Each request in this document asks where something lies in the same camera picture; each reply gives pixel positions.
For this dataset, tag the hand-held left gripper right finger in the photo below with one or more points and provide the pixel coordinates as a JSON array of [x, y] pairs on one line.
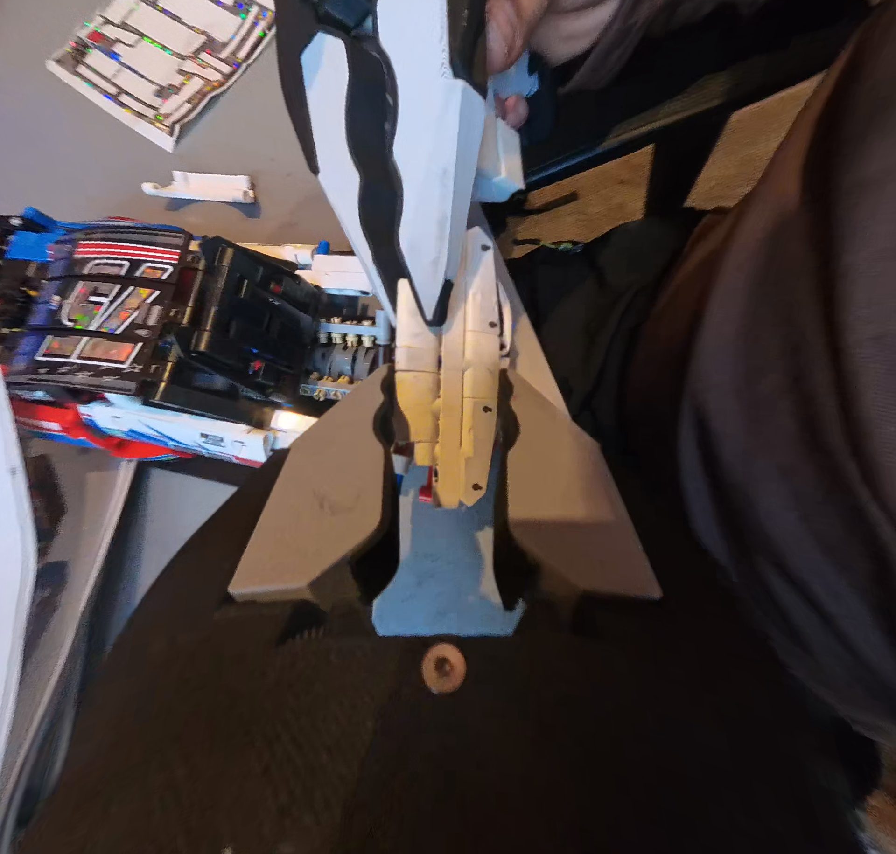
[[567, 518]]

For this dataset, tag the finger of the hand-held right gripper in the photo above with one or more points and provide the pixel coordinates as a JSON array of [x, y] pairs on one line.
[[329, 112], [434, 154]]

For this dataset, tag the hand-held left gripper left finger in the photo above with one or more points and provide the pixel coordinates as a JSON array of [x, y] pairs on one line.
[[315, 518]]

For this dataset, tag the white curved toy brick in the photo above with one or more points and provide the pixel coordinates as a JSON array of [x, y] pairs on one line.
[[203, 186]]

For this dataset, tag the holographic sticker sheet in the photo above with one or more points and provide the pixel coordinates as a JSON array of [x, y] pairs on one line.
[[161, 49]]

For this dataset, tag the white toy brick panel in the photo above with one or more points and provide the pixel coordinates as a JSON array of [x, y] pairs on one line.
[[462, 392]]

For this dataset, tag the toy brick race car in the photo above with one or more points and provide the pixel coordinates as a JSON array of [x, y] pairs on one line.
[[231, 322]]

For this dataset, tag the grey desk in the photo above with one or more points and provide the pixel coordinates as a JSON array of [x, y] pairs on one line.
[[105, 168]]

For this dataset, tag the person's right hand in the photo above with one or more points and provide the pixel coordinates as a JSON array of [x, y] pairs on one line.
[[546, 0]]

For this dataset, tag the black mesh office chair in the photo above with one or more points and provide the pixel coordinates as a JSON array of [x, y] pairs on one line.
[[630, 126]]

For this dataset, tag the black backpack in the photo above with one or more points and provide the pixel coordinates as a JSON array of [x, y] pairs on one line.
[[595, 308]]

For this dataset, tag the thick instruction booklet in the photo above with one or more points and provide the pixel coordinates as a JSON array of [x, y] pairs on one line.
[[14, 553]]

